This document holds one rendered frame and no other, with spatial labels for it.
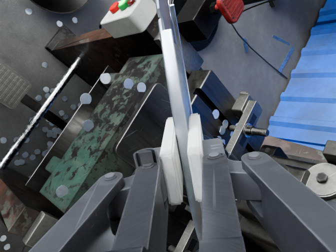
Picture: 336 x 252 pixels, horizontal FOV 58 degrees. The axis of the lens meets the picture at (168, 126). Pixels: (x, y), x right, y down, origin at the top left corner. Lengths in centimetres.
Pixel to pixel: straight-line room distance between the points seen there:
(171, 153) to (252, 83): 193
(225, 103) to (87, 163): 35
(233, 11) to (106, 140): 38
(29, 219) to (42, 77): 71
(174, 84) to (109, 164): 47
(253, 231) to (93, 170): 31
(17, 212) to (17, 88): 51
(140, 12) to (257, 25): 150
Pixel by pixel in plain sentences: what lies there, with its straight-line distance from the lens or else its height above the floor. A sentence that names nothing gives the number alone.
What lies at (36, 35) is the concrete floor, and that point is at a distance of 125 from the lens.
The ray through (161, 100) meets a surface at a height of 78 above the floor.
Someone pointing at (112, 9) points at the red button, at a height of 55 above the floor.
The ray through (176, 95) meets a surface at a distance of 18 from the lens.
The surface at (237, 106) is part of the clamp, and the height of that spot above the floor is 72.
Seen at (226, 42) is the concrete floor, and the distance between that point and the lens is 187.
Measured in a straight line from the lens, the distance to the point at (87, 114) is 97.
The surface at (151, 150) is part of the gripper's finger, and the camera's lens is 15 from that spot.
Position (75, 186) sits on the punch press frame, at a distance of 63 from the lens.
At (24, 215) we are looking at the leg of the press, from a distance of 62.
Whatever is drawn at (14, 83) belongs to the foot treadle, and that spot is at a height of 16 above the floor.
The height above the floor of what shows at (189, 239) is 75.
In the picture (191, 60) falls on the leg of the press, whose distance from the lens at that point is 75.
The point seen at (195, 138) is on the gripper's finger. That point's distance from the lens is 17.
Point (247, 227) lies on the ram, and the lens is 54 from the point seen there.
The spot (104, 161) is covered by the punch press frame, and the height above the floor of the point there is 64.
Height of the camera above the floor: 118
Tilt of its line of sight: 49 degrees down
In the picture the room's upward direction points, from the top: 100 degrees clockwise
